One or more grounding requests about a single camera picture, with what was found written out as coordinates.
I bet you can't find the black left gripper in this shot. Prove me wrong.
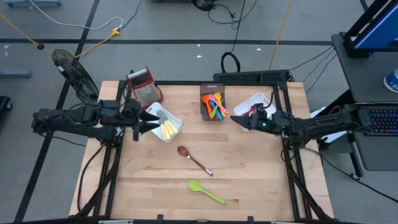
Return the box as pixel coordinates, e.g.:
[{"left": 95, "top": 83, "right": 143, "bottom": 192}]
[{"left": 121, "top": 98, "right": 160, "bottom": 142}]

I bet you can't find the black backlit keyboard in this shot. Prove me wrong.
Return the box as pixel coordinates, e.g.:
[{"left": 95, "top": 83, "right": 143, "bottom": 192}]
[{"left": 360, "top": 107, "right": 398, "bottom": 137}]

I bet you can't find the blue silicone spatula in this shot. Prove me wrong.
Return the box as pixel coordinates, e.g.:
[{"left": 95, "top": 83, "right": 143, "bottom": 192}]
[{"left": 210, "top": 100, "right": 224, "bottom": 121}]

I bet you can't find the black floor fan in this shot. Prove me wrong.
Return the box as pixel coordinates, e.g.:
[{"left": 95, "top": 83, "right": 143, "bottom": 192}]
[{"left": 51, "top": 49, "right": 100, "bottom": 108}]

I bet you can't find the red metal box grater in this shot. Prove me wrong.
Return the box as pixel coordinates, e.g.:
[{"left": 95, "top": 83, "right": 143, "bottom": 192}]
[{"left": 126, "top": 66, "right": 164, "bottom": 110}]

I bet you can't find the thin black floor cable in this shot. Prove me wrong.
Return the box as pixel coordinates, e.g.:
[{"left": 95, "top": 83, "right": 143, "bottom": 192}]
[{"left": 122, "top": 0, "right": 143, "bottom": 29}]

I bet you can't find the orange silicone spatula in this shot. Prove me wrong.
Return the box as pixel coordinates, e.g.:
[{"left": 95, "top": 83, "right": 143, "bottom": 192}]
[{"left": 201, "top": 95, "right": 214, "bottom": 119}]

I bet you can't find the yellow silicone spatula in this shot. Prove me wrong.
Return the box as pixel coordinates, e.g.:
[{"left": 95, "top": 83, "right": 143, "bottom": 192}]
[{"left": 213, "top": 91, "right": 227, "bottom": 118}]

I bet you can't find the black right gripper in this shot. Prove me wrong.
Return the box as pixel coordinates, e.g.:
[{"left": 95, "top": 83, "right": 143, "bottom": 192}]
[{"left": 229, "top": 103, "right": 280, "bottom": 134}]

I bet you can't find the black perforated metal box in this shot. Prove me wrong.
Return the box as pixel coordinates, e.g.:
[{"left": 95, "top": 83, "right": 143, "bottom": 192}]
[{"left": 213, "top": 69, "right": 292, "bottom": 83}]

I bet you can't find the grey translucent plastic bin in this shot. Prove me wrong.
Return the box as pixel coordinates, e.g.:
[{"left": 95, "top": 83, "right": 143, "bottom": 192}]
[{"left": 200, "top": 83, "right": 227, "bottom": 121}]

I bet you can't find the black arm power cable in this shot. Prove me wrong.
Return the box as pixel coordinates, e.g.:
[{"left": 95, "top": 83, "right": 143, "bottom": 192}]
[{"left": 76, "top": 144, "right": 106, "bottom": 213}]

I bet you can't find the black aluminium table frame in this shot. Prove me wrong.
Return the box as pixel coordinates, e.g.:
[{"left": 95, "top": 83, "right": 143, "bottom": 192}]
[{"left": 74, "top": 80, "right": 335, "bottom": 224}]

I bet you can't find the white plastic handled bin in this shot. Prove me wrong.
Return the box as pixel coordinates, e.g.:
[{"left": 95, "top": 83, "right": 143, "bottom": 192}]
[
  {"left": 145, "top": 101, "right": 183, "bottom": 144},
  {"left": 233, "top": 92, "right": 277, "bottom": 133}
]

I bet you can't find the white floor cable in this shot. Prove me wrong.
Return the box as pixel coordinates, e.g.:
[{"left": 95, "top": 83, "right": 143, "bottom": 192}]
[{"left": 27, "top": 0, "right": 124, "bottom": 31}]

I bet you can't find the thick black floor cable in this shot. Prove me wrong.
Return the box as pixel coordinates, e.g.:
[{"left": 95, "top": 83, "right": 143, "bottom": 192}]
[{"left": 303, "top": 145, "right": 398, "bottom": 203}]

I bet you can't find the black cable bundle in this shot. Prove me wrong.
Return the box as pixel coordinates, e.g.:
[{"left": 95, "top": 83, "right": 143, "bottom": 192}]
[{"left": 192, "top": 0, "right": 259, "bottom": 26}]

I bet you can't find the black coiled cable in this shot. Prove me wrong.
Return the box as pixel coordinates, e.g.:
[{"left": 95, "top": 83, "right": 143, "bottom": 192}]
[{"left": 220, "top": 0, "right": 246, "bottom": 74}]

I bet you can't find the brown wooden spoon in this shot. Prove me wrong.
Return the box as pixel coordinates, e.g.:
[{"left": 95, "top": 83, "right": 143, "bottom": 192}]
[{"left": 177, "top": 145, "right": 214, "bottom": 177}]

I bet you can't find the black computer monitor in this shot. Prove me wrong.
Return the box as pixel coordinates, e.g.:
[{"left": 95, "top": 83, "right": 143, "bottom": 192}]
[{"left": 343, "top": 0, "right": 398, "bottom": 58}]

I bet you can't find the green silicone spoon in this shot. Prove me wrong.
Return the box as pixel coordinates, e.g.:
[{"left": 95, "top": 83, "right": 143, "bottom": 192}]
[{"left": 187, "top": 179, "right": 228, "bottom": 206}]

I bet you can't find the yellow extension cable with plug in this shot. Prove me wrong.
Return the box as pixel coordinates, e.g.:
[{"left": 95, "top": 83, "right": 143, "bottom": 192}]
[{"left": 0, "top": 12, "right": 121, "bottom": 59}]

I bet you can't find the yellow hanging power cable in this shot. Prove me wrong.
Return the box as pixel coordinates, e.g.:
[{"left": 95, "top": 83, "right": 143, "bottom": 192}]
[{"left": 269, "top": 0, "right": 295, "bottom": 71}]

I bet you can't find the thin black desk cable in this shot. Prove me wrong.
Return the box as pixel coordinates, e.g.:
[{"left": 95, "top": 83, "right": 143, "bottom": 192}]
[
  {"left": 289, "top": 45, "right": 335, "bottom": 72},
  {"left": 305, "top": 53, "right": 339, "bottom": 95},
  {"left": 302, "top": 49, "right": 337, "bottom": 83}
]

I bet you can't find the grey computer cart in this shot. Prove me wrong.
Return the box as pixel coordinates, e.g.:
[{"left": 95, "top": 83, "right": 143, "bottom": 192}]
[{"left": 310, "top": 30, "right": 398, "bottom": 181}]

